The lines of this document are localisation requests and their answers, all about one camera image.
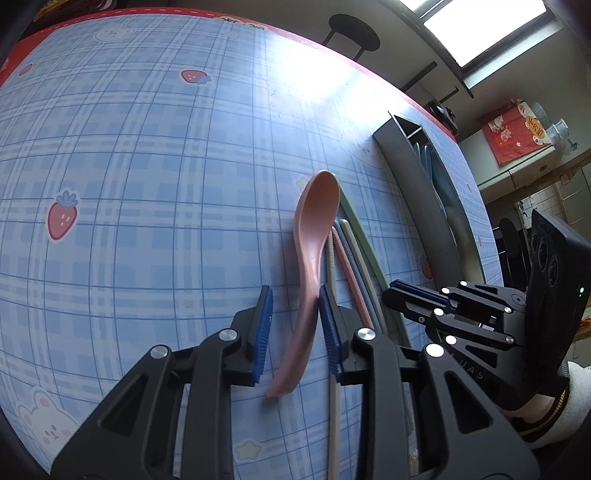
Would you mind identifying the green chopstick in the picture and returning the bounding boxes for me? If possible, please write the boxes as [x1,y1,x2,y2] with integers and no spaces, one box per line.
[339,187,417,348]

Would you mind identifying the red table cover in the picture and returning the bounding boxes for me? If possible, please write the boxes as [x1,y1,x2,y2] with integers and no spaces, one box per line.
[0,6,462,139]

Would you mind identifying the metal utensil tray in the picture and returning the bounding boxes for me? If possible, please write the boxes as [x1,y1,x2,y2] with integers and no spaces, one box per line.
[372,111,486,289]

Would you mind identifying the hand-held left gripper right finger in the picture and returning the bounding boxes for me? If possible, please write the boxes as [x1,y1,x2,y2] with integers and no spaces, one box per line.
[320,284,541,480]

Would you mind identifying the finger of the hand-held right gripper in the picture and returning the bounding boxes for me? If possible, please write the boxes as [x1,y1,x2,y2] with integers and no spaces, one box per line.
[382,289,516,359]
[390,279,525,320]

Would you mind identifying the white chopstick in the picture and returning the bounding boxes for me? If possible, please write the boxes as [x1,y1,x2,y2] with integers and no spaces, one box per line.
[341,220,386,334]

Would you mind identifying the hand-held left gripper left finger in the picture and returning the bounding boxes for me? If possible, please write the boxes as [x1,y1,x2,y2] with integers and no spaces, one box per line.
[51,285,274,480]

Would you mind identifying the red printed cloth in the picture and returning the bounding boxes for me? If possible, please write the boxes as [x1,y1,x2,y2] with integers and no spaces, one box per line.
[482,99,551,167]

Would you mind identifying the pink spoon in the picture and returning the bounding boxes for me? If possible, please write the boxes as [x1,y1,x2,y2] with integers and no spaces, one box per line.
[266,170,341,399]

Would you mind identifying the black round stool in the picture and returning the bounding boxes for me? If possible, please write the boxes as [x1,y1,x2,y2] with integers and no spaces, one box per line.
[323,14,381,62]

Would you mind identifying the window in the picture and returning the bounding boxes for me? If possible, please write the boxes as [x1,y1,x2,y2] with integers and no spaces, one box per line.
[410,0,562,89]

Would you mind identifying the blue plaid table mat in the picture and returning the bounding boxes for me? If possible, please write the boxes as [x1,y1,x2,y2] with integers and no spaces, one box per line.
[0,13,505,480]

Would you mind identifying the black chair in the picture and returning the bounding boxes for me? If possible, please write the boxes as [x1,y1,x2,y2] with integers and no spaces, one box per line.
[497,217,533,289]

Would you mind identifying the person's right forearm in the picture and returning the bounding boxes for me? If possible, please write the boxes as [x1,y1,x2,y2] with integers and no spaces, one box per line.
[507,360,591,452]

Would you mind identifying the white refrigerator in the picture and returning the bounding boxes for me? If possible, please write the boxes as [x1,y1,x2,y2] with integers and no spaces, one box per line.
[477,138,591,200]

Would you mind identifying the pink chopstick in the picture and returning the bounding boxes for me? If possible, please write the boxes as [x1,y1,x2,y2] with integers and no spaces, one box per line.
[331,220,376,330]

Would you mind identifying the blue spoon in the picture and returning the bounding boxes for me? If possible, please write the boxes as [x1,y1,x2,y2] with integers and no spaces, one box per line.
[429,150,460,219]

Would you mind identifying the clear glass containers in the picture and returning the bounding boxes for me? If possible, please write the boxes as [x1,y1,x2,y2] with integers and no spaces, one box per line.
[530,100,579,154]

